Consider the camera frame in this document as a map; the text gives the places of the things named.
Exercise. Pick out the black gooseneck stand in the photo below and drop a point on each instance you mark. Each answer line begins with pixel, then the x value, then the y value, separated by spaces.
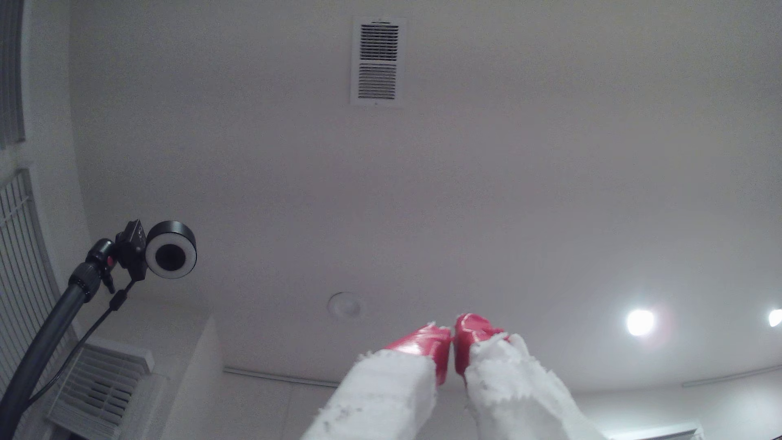
pixel 43 348

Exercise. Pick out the white wall air vent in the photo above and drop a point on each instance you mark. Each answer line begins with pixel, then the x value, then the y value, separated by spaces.
pixel 98 385

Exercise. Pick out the black webcam clamp mount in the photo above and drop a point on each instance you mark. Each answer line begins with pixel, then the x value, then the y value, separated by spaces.
pixel 130 250

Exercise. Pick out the dark window blinds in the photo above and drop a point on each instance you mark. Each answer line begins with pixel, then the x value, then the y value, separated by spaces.
pixel 11 67

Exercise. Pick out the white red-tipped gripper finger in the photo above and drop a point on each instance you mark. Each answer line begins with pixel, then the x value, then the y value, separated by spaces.
pixel 519 397
pixel 385 397

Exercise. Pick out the white window blinds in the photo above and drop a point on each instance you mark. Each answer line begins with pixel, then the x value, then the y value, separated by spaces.
pixel 21 263

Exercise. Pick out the round ceiling light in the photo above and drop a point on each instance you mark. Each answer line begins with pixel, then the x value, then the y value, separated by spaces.
pixel 639 322
pixel 776 318

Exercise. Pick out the white ceiling air vent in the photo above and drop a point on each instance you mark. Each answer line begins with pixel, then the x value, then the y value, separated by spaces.
pixel 377 61

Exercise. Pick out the round white ceiling detector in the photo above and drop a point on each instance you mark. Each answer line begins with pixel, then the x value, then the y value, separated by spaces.
pixel 346 305

